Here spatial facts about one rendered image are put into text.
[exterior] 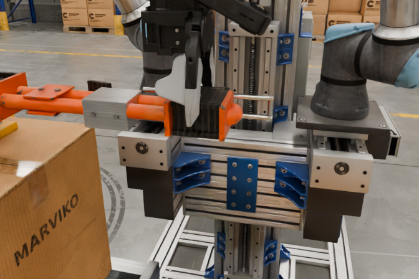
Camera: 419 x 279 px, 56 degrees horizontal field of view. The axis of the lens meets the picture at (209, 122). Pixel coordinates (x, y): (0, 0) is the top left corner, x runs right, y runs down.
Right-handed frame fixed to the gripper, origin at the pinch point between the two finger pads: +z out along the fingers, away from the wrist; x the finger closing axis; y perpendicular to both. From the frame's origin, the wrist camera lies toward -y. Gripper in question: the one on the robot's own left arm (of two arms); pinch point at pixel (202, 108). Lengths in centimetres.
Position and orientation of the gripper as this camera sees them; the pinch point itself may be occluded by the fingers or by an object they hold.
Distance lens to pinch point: 56.5
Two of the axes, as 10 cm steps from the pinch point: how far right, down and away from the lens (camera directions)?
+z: 0.0, 9.2, 3.8
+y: -9.8, -0.8, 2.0
